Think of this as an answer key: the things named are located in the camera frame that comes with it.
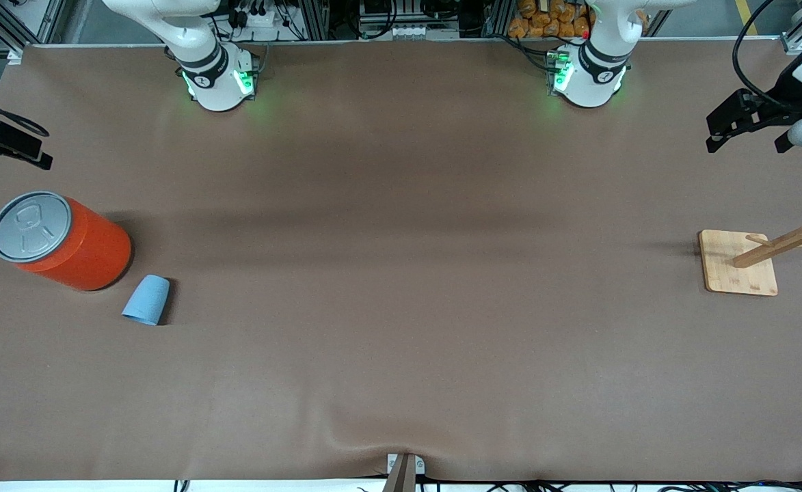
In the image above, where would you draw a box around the white power strip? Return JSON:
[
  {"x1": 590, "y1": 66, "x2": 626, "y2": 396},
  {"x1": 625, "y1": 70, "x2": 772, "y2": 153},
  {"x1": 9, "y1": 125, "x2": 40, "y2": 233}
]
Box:
[{"x1": 226, "y1": 0, "x2": 306, "y2": 42}]

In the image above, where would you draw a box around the grey metal table clamp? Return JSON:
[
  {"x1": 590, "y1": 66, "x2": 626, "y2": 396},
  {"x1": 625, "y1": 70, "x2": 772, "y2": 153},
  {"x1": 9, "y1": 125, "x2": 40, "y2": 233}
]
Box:
[{"x1": 386, "y1": 453, "x2": 426, "y2": 478}]

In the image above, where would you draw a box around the light blue plastic cup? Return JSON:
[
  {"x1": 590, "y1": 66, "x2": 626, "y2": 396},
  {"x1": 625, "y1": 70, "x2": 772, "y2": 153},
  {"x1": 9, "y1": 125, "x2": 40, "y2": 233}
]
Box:
[{"x1": 121, "y1": 274, "x2": 171, "y2": 327}]

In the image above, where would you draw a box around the wooden mug rack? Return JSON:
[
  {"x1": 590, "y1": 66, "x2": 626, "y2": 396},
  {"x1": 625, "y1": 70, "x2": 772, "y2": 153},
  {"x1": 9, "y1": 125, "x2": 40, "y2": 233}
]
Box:
[{"x1": 698, "y1": 183, "x2": 802, "y2": 297}]

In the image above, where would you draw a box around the orange can with grey lid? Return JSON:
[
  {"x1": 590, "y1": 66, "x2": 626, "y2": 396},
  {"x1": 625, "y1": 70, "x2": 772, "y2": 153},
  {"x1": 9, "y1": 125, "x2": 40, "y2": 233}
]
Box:
[{"x1": 0, "y1": 191, "x2": 133, "y2": 292}]

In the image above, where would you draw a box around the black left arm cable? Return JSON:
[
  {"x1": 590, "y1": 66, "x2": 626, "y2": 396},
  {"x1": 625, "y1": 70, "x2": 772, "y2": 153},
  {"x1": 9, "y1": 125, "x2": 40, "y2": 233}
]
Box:
[{"x1": 732, "y1": 0, "x2": 794, "y2": 111}]

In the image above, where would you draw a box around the bag of orange snacks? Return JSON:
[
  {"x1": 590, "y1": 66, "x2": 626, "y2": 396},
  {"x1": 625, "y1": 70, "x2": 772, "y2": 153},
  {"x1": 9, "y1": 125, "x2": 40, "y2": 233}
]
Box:
[{"x1": 507, "y1": 0, "x2": 594, "y2": 40}]

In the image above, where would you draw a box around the brown table cloth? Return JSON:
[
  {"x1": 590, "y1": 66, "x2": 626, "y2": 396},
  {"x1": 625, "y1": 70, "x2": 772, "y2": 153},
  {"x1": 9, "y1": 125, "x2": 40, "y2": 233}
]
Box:
[{"x1": 0, "y1": 40, "x2": 802, "y2": 483}]

